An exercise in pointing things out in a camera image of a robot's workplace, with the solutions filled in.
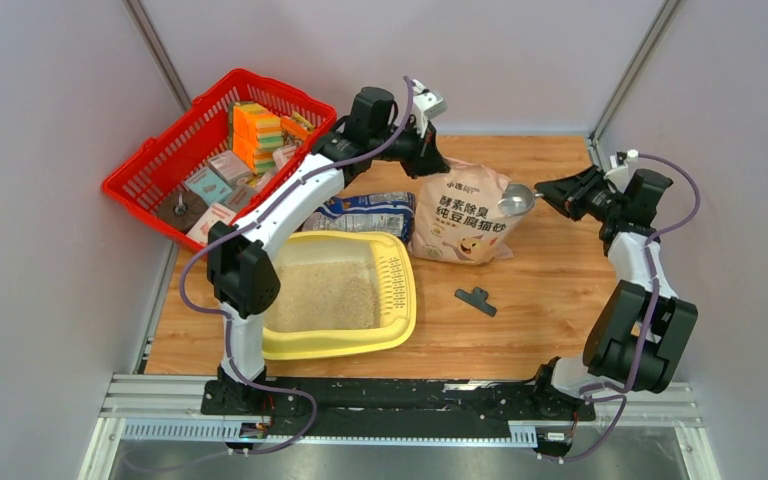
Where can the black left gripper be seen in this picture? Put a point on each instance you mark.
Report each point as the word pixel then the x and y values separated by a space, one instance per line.
pixel 424 159

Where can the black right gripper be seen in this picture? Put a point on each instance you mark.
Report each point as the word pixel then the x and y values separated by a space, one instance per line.
pixel 570 192

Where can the metal litter scoop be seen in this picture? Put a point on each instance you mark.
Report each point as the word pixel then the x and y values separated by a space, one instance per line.
pixel 517 200

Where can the pink cat litter bag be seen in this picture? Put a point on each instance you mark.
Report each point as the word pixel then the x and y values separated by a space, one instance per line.
pixel 457 218

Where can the black bag clip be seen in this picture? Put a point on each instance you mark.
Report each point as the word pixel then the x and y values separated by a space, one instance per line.
pixel 477 297

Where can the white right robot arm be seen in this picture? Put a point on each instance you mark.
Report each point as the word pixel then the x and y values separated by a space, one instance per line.
pixel 638 339

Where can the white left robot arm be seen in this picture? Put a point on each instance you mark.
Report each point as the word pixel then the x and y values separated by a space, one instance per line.
pixel 240 256

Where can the yellow plastic litter box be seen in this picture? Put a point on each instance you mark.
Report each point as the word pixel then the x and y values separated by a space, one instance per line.
pixel 341 294

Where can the grey pink small box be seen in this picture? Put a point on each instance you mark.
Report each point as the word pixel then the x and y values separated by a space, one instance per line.
pixel 230 168

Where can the teal small box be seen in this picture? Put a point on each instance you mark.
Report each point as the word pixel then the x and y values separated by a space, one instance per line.
pixel 208 185

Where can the blue chips bag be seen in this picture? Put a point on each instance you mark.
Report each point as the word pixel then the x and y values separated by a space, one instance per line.
pixel 392 213

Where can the orange yellow sponge pack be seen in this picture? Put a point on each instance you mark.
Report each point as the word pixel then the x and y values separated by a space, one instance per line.
pixel 255 133

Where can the red plastic basket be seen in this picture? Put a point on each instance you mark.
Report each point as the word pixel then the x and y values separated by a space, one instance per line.
pixel 161 165

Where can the brown round disc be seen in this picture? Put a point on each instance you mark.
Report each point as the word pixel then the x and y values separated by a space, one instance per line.
pixel 181 210

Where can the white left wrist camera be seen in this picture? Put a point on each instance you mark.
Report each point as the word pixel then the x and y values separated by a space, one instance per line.
pixel 427 104

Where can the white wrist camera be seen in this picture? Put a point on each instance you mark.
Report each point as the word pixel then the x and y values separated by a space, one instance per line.
pixel 427 104
pixel 619 166

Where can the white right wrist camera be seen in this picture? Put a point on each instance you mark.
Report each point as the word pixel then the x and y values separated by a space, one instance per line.
pixel 619 166

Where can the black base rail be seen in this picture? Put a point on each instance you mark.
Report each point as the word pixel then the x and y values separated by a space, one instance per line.
pixel 403 408

